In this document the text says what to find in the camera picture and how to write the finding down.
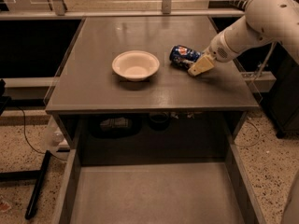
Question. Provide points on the open grey top drawer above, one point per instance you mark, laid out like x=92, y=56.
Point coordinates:
x=163, y=191

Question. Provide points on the blue pepsi can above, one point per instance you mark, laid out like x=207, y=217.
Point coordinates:
x=183, y=57

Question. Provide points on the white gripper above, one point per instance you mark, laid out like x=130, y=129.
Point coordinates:
x=217, y=51

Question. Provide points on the black stand leg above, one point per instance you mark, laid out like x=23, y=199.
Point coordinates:
x=36, y=175

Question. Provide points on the grey cabinet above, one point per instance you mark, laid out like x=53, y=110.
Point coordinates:
x=120, y=101

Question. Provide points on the white bowl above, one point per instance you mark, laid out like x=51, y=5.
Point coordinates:
x=135, y=65

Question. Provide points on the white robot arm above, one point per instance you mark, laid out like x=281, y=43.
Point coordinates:
x=273, y=182

